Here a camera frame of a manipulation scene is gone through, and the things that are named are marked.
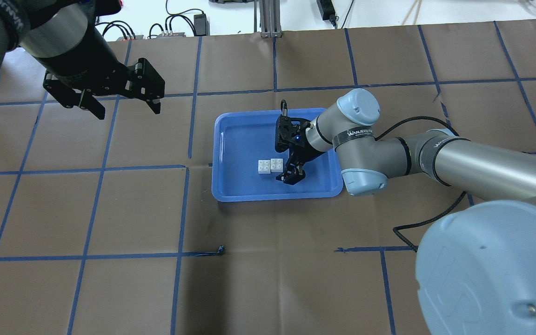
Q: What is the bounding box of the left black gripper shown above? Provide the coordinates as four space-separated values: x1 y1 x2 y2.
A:
20 5 165 120

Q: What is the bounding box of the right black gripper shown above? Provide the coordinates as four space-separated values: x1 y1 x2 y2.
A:
275 114 331 185

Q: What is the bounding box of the white toy block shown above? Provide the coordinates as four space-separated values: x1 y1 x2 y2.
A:
257 160 272 174
270 158 284 173

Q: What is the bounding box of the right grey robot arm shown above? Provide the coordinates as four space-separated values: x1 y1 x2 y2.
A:
275 88 536 335

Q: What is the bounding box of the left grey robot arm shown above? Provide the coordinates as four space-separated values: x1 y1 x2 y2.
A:
0 0 165 120

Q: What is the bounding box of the blue plastic tray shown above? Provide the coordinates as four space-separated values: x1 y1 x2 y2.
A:
211 110 344 203

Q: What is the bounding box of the black power adapter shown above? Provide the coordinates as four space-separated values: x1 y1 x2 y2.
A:
194 13 210 36

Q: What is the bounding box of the aluminium frame post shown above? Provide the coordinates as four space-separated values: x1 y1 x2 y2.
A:
258 0 282 39

